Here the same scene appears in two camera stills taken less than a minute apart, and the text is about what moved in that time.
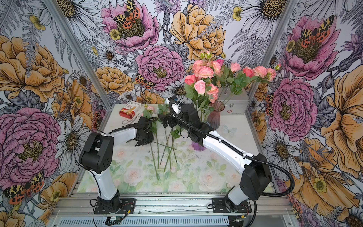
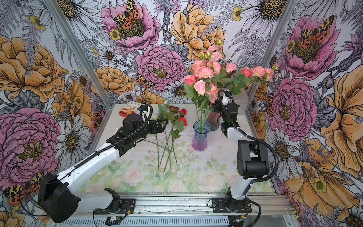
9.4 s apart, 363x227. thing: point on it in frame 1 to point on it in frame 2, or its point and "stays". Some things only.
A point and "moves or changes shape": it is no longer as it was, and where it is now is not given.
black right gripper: x=164 y=117 to x=216 y=106
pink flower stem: x=189 y=81 stays
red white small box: x=128 y=111 stays
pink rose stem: x=200 y=86 stays
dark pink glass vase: x=213 y=117 stays
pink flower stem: x=151 y=110 to x=213 y=56
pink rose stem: x=229 y=75 moves or changes shape
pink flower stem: x=268 y=74 stays
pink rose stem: x=241 y=81 stays
